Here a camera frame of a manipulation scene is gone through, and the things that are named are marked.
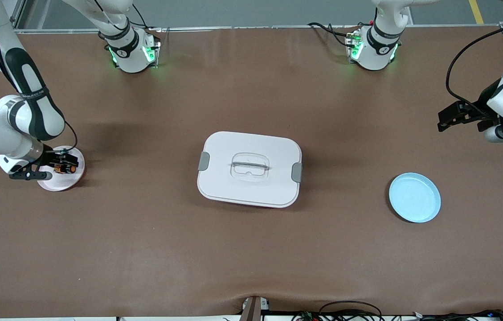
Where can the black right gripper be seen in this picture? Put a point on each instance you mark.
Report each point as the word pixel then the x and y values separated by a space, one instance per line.
pixel 50 158

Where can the light blue round plate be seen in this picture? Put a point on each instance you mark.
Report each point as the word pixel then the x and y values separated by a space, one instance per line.
pixel 414 198

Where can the pink round plate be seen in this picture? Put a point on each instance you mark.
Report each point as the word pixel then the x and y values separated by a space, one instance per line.
pixel 66 182

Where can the brown camera mount bracket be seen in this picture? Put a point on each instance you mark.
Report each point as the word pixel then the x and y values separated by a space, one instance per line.
pixel 253 310

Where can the orange push button switch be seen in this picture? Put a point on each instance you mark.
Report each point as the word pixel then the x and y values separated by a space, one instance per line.
pixel 66 169

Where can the white lidded storage box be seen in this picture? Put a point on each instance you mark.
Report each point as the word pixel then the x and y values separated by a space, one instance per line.
pixel 251 187

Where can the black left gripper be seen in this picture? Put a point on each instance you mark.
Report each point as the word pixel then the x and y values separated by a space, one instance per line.
pixel 484 104

